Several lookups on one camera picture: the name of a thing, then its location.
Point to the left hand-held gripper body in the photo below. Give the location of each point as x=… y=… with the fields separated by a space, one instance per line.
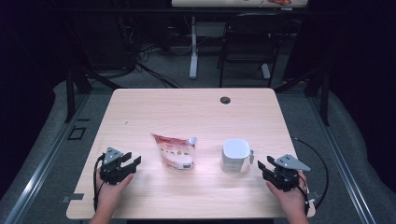
x=113 y=174

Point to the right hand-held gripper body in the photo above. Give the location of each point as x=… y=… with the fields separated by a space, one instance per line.
x=285 y=179

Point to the red and white refill pouch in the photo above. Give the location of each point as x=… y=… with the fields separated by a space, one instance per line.
x=176 y=152

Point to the person's right hand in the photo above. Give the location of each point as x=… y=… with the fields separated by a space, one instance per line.
x=292 y=199

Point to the person's left hand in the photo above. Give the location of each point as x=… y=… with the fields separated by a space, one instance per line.
x=107 y=196

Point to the grey tape strip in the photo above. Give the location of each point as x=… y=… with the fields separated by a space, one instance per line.
x=74 y=197
x=314 y=196

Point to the black square floor outlet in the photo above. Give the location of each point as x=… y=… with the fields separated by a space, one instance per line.
x=71 y=133

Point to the black table grommet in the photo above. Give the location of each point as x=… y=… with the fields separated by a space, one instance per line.
x=225 y=100

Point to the black metal stand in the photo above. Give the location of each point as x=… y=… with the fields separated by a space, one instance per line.
x=325 y=99
x=70 y=93

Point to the white desk foot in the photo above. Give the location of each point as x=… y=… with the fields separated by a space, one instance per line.
x=265 y=71

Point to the black folding chair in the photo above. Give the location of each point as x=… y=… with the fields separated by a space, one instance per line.
x=252 y=40

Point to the white desk leg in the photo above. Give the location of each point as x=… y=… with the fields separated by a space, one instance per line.
x=193 y=53

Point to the dark curtain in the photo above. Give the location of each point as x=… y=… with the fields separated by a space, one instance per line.
x=367 y=62
x=25 y=77

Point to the red object on background desk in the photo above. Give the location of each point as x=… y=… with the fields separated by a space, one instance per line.
x=280 y=2

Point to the light wooden background desk top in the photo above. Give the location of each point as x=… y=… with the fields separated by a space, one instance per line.
x=218 y=3

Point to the aluminium floor rail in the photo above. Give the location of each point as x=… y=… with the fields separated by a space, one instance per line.
x=40 y=168
x=342 y=161

